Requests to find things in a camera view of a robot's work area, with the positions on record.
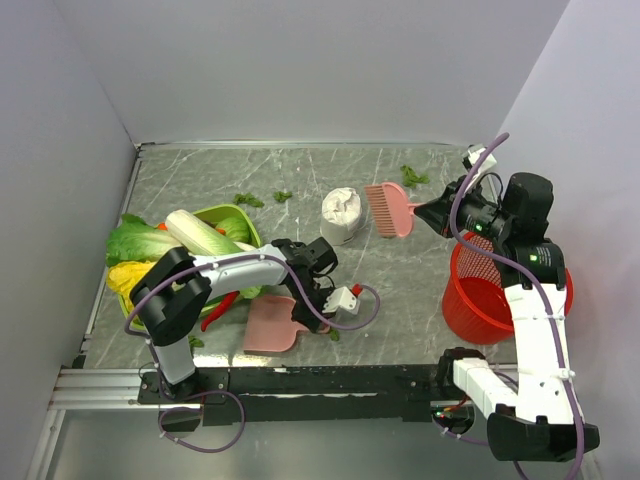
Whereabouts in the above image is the green paper scrap back right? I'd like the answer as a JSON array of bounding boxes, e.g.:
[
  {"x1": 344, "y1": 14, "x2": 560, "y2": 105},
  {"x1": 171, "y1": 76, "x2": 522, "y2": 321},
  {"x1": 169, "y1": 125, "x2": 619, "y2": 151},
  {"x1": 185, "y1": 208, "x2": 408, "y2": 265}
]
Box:
[{"x1": 400, "y1": 165, "x2": 430, "y2": 189}]

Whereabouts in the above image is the green paper scrap front left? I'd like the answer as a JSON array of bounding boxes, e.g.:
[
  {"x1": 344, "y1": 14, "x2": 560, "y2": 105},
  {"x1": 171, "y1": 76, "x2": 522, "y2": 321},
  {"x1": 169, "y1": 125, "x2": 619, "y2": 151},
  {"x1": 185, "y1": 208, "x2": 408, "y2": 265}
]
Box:
[{"x1": 188, "y1": 335, "x2": 204, "y2": 348}]

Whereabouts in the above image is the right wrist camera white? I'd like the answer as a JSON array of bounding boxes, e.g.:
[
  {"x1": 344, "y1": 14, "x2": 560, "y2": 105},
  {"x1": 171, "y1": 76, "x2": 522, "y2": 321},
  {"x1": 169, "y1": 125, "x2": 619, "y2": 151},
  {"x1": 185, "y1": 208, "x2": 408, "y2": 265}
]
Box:
[{"x1": 462, "y1": 144, "x2": 499, "y2": 181}]

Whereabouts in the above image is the red chili pepper toy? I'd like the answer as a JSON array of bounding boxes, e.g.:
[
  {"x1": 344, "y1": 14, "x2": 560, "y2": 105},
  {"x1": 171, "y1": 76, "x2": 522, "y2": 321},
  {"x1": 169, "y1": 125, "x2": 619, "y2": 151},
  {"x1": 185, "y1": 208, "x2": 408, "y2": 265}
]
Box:
[{"x1": 201, "y1": 291, "x2": 240, "y2": 332}]

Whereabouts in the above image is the aluminium rail frame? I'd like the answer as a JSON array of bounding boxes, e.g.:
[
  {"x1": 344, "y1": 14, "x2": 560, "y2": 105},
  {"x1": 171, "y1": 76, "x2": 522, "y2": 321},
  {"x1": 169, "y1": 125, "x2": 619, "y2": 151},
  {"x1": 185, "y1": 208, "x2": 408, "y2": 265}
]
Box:
[{"x1": 47, "y1": 362, "x2": 521, "y2": 412}]

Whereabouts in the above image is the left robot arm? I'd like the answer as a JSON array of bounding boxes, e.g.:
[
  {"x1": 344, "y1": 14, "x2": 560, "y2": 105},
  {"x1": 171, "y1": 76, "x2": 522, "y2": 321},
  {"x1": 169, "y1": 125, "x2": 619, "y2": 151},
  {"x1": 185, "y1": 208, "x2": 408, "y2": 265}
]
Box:
[{"x1": 130, "y1": 237, "x2": 338, "y2": 402}]

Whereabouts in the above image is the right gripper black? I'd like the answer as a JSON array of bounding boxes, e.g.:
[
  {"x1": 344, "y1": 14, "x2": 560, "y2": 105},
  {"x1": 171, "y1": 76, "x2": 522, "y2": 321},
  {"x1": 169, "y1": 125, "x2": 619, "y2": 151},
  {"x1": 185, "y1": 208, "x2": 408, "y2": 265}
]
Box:
[{"x1": 414, "y1": 174, "x2": 513, "y2": 243}]

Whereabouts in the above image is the green lettuce leaf toy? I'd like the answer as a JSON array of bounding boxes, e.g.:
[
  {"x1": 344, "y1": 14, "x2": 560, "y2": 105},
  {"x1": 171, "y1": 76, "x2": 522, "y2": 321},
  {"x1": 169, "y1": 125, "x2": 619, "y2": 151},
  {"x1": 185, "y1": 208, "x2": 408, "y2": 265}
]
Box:
[{"x1": 105, "y1": 213, "x2": 182, "y2": 267}]

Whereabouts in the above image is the yellow corn husk toy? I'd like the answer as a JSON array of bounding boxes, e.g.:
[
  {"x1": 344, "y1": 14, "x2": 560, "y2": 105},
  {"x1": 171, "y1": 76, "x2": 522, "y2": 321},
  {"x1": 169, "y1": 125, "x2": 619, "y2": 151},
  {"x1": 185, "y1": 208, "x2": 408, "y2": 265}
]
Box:
[{"x1": 106, "y1": 261, "x2": 155, "y2": 310}]

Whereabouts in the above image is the green vegetable tray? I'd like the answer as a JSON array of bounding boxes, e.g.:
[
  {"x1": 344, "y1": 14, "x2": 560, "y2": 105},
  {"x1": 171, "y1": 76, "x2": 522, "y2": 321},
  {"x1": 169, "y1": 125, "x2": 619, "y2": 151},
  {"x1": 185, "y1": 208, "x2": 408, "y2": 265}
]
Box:
[{"x1": 106, "y1": 204, "x2": 262, "y2": 315}]

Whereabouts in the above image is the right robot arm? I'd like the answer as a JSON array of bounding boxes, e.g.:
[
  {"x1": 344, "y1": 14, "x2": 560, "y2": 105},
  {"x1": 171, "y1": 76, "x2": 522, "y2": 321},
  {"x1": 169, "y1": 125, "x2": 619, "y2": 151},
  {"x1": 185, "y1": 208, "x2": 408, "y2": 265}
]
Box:
[{"x1": 414, "y1": 172, "x2": 600, "y2": 462}]

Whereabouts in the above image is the white radish toy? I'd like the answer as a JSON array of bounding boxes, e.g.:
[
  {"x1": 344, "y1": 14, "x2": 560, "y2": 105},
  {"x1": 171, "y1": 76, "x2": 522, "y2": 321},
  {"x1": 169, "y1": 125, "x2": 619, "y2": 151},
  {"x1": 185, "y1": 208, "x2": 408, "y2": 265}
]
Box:
[{"x1": 233, "y1": 242, "x2": 256, "y2": 251}]

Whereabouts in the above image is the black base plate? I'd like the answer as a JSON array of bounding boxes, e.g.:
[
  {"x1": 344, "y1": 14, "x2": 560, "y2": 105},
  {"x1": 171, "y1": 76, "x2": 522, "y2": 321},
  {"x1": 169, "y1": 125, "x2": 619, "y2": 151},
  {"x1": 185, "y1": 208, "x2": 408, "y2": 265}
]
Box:
[{"x1": 138, "y1": 364, "x2": 464, "y2": 426}]

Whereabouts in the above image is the napa cabbage toy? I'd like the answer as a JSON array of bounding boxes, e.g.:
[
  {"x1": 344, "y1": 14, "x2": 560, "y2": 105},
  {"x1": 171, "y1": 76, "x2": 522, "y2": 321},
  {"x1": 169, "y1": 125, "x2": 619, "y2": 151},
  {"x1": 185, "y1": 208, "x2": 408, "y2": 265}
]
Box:
[{"x1": 165, "y1": 210, "x2": 242, "y2": 256}]

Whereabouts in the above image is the green paper scrap back left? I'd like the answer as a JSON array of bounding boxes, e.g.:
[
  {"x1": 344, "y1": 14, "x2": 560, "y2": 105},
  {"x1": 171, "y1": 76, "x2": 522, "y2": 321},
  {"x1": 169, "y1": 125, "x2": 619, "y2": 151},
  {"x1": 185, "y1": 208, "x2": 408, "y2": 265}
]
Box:
[{"x1": 233, "y1": 193, "x2": 264, "y2": 208}]

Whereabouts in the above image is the pink dustpan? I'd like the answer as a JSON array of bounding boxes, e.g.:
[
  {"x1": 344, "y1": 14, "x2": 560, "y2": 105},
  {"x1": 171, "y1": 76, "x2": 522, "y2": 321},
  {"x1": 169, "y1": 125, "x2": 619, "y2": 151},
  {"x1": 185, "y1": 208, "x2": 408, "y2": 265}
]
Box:
[{"x1": 243, "y1": 295, "x2": 310, "y2": 355}]

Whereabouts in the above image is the green paper scrap back centre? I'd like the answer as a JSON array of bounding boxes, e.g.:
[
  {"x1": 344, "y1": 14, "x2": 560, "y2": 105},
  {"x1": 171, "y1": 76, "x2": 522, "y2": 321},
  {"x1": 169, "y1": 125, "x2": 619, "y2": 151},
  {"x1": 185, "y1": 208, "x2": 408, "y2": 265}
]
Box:
[{"x1": 273, "y1": 191, "x2": 293, "y2": 203}]

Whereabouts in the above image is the pink hand brush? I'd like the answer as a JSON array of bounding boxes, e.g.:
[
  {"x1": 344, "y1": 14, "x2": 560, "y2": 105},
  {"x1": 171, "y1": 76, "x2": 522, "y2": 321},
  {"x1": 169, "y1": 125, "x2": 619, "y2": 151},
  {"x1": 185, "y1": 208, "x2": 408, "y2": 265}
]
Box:
[{"x1": 364, "y1": 182, "x2": 420, "y2": 238}]

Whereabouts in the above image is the red mesh basket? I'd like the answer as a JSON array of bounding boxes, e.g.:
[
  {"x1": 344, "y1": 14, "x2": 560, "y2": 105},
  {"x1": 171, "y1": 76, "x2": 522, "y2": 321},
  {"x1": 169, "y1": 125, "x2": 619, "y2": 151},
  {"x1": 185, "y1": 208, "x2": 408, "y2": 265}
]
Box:
[{"x1": 442, "y1": 233, "x2": 573, "y2": 350}]

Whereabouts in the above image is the white paper roll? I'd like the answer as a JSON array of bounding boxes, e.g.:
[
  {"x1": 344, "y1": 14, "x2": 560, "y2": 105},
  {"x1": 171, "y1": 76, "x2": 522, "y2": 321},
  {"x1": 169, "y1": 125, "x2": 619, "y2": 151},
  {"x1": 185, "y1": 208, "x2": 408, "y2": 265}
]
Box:
[{"x1": 320, "y1": 187, "x2": 362, "y2": 246}]

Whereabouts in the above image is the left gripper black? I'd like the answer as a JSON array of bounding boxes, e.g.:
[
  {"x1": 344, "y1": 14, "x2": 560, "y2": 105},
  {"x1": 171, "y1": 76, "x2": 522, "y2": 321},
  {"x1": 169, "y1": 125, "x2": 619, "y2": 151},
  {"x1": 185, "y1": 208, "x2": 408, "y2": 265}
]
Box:
[{"x1": 288, "y1": 277, "x2": 339, "y2": 333}]

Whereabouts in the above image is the round green cabbage toy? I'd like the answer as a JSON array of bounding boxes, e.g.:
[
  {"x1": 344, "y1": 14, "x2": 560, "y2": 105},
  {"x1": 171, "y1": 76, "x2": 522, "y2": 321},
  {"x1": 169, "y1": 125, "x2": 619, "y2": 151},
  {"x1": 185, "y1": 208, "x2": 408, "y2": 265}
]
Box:
[{"x1": 215, "y1": 217, "x2": 251, "y2": 243}]

